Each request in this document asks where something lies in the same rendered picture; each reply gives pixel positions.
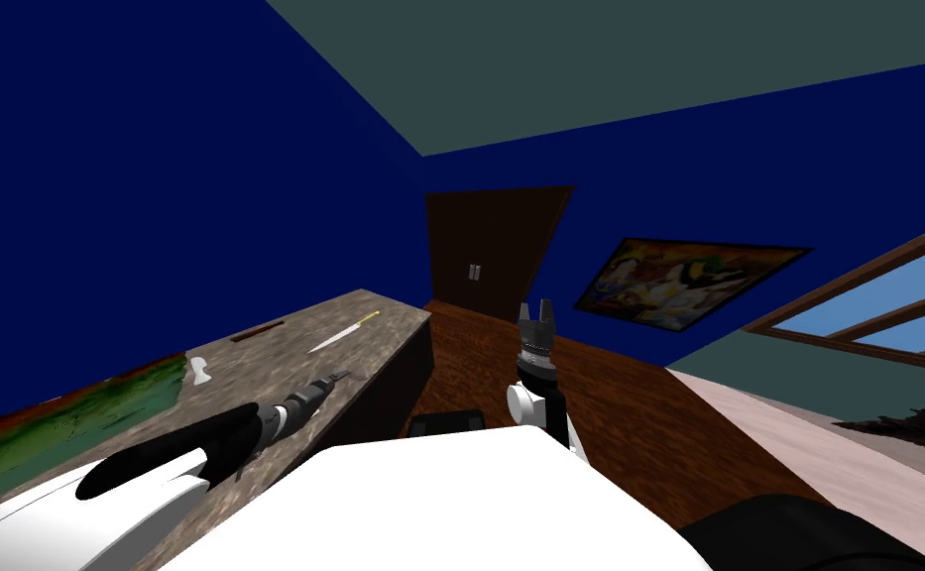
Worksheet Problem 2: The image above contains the colourful framed painting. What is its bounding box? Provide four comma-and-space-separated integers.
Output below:
572, 237, 815, 334

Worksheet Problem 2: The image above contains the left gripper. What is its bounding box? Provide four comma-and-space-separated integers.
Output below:
299, 369, 352, 415

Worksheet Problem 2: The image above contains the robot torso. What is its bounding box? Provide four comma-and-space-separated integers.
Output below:
159, 409, 713, 571

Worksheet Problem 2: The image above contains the white knife with yellow handle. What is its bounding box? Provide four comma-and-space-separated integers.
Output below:
306, 310, 383, 355

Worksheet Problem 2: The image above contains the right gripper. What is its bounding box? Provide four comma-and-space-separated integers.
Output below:
517, 298, 557, 344

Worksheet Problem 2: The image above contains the brown framed window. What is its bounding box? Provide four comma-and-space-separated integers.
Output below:
743, 234, 925, 374

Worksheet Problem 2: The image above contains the dark brown stick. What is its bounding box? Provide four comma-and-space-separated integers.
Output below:
229, 319, 287, 343

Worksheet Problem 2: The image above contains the green and red flat mat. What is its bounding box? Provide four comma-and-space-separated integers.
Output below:
0, 352, 191, 521

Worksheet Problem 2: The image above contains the dark brown door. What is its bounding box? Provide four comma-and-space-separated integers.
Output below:
425, 185, 577, 324

